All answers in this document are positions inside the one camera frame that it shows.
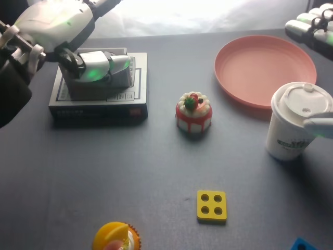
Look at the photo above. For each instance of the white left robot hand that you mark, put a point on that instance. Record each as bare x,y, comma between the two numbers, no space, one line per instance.
52,23

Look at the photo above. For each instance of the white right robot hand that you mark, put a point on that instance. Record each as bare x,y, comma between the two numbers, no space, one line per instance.
307,28

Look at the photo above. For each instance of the cream paper cup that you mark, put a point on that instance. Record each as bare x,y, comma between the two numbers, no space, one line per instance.
286,130

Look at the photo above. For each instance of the pink round plate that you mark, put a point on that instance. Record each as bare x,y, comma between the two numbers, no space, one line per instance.
260,67

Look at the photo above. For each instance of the calculator box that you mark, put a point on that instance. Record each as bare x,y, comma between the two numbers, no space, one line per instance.
99,113

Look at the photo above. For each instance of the toy strawberry cake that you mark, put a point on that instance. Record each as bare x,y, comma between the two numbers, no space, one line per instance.
193,117

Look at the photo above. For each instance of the grey tablecloth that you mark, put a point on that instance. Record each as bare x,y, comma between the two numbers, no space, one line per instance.
130,169

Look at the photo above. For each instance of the yellow block with four holes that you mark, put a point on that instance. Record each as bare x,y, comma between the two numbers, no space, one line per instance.
199,216

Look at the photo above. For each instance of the blue block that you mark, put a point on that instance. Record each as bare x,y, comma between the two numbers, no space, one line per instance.
296,246

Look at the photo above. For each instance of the toy orange cupcake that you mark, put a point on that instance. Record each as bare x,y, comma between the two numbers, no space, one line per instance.
109,234

